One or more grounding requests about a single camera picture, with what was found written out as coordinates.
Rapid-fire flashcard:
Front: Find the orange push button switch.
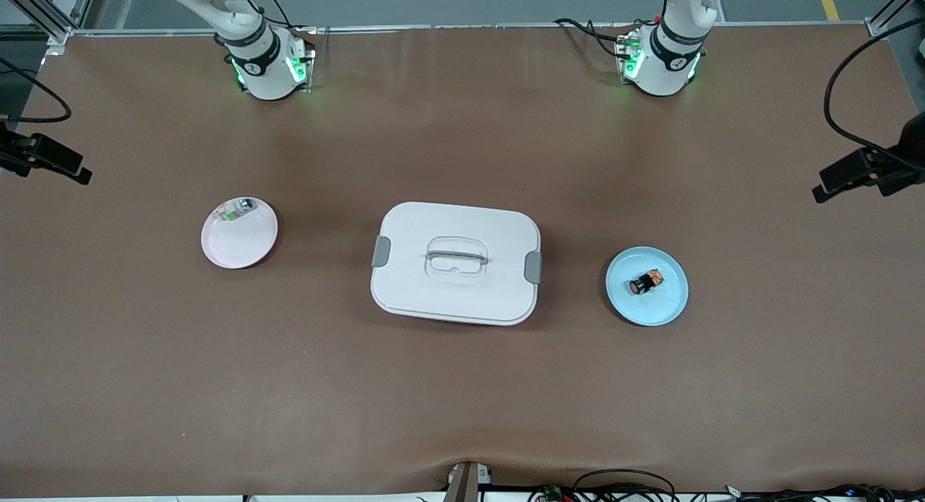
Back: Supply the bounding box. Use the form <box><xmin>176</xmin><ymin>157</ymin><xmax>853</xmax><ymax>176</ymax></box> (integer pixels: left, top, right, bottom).
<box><xmin>628</xmin><ymin>268</ymin><xmax>665</xmax><ymax>298</ymax></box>

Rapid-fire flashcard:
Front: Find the white lidded storage box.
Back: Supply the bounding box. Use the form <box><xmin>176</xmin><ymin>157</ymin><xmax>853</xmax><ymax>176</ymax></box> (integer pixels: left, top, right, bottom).
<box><xmin>370</xmin><ymin>202</ymin><xmax>543</xmax><ymax>326</ymax></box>

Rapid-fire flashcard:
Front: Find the pink round plate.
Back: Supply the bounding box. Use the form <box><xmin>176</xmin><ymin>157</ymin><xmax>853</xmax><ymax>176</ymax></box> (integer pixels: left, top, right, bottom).
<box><xmin>200</xmin><ymin>196</ymin><xmax>280</xmax><ymax>270</ymax></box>

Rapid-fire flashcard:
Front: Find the light blue round plate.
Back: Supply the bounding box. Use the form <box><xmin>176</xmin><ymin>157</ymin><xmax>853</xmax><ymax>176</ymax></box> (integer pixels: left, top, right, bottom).
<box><xmin>604</xmin><ymin>246</ymin><xmax>690</xmax><ymax>327</ymax></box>

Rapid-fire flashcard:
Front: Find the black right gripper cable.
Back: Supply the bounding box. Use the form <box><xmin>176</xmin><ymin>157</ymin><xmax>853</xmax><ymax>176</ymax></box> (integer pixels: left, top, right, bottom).
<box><xmin>0</xmin><ymin>57</ymin><xmax>72</xmax><ymax>124</ymax></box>

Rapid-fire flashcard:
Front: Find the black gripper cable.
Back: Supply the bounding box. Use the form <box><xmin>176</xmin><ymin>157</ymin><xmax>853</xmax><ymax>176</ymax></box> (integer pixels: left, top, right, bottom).
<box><xmin>0</xmin><ymin>57</ymin><xmax>72</xmax><ymax>124</ymax></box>
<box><xmin>823</xmin><ymin>18</ymin><xmax>925</xmax><ymax>157</ymax></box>

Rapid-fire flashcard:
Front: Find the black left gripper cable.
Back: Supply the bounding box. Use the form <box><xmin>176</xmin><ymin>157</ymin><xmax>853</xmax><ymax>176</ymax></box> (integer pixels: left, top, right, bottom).
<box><xmin>823</xmin><ymin>18</ymin><xmax>925</xmax><ymax>157</ymax></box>

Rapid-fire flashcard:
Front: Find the aluminium frame corner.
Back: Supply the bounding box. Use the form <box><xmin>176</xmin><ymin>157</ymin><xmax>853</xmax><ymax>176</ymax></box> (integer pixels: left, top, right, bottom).
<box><xmin>866</xmin><ymin>0</ymin><xmax>925</xmax><ymax>39</ymax></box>
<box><xmin>0</xmin><ymin>0</ymin><xmax>100</xmax><ymax>46</ymax></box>

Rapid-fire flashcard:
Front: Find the green push button switch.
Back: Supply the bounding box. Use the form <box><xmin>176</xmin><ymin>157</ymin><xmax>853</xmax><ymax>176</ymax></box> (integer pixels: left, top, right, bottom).
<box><xmin>220</xmin><ymin>197</ymin><xmax>260</xmax><ymax>223</ymax></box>

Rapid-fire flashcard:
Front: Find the black arm base cable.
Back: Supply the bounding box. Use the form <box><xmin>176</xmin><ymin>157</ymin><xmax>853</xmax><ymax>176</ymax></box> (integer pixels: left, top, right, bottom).
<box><xmin>554</xmin><ymin>17</ymin><xmax>631</xmax><ymax>59</ymax></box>

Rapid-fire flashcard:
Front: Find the black looped cable bundle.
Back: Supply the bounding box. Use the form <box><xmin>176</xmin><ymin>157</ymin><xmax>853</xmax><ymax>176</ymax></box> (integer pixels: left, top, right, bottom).
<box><xmin>530</xmin><ymin>469</ymin><xmax>679</xmax><ymax>502</ymax></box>

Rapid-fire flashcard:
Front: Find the grey box lid handle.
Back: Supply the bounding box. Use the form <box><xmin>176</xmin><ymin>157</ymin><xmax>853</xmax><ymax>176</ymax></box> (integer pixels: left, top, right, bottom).
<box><xmin>423</xmin><ymin>250</ymin><xmax>488</xmax><ymax>267</ymax></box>

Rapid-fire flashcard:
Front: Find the aluminium camera mount post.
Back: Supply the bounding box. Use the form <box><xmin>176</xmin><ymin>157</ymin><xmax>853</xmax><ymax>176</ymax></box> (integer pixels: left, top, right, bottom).
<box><xmin>442</xmin><ymin>461</ymin><xmax>494</xmax><ymax>502</ymax></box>

